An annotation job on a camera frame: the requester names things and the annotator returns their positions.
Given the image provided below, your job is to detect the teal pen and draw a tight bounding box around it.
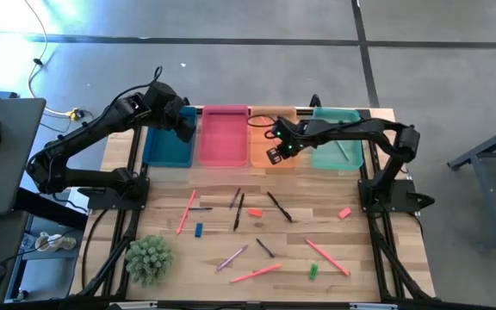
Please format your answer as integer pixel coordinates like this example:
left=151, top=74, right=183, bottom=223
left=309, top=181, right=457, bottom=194
left=335, top=139, right=351, bottom=163

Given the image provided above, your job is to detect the black pen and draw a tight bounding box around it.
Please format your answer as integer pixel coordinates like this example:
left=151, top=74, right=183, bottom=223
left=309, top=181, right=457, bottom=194
left=232, top=192, right=245, bottom=233
left=266, top=191, right=295, bottom=224

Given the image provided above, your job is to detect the purple crayon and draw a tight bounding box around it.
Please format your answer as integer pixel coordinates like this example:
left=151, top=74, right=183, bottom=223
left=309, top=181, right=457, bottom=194
left=228, top=186, right=242, bottom=210

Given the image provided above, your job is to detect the translucent purple pen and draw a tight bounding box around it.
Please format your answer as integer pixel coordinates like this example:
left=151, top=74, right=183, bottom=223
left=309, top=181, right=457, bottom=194
left=215, top=244, right=250, bottom=273

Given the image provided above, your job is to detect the orange plastic bin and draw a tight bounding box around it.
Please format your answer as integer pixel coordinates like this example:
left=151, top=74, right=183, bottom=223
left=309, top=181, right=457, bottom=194
left=249, top=106, right=301, bottom=170

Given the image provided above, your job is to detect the blue plastic bin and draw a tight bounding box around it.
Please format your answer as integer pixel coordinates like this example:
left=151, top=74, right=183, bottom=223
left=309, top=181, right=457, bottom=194
left=141, top=106, right=198, bottom=169

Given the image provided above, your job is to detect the teal plastic bin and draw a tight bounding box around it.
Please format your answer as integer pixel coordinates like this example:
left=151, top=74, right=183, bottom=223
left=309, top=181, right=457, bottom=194
left=311, top=107, right=365, bottom=171

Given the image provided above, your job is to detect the pink plastic bin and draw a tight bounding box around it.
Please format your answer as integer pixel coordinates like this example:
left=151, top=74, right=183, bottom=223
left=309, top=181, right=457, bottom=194
left=198, top=104, right=250, bottom=168

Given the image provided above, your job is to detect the green artificial plant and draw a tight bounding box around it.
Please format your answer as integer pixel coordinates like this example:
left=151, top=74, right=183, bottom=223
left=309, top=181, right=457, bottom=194
left=124, top=233, right=176, bottom=288

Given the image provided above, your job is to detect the dark grey side desk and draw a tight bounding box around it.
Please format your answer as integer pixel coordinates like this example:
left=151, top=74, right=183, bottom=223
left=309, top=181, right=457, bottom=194
left=0, top=97, right=47, bottom=217

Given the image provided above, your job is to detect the cream-coloured figurine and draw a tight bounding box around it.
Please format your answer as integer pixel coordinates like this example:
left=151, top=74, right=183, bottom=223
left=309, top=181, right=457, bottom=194
left=34, top=231, right=78, bottom=253

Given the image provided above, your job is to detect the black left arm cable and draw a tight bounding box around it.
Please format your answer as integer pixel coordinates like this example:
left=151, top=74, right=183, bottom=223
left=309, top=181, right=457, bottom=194
left=99, top=65, right=164, bottom=130

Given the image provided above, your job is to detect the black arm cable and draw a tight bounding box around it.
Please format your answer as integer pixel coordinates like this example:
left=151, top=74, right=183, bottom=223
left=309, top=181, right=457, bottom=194
left=246, top=113, right=277, bottom=129
left=99, top=65, right=164, bottom=130

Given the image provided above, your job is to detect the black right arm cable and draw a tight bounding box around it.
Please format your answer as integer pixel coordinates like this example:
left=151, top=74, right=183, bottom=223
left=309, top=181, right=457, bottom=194
left=246, top=113, right=277, bottom=129

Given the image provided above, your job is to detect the black aluminium table frame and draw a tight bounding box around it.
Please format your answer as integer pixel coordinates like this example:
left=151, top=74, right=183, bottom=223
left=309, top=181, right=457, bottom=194
left=71, top=96, right=437, bottom=310

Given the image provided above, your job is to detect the thin pale floor cable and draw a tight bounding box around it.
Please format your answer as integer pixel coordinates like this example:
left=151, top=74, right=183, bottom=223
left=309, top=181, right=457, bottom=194
left=23, top=0, right=81, bottom=118

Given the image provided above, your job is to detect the silver metal bracket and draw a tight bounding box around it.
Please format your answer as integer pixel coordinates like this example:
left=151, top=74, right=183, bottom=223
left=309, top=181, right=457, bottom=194
left=349, top=302, right=399, bottom=310
left=108, top=301, right=158, bottom=310

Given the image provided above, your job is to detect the grey-blue table frame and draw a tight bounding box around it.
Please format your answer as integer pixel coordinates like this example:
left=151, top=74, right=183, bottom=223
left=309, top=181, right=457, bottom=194
left=447, top=119, right=496, bottom=253

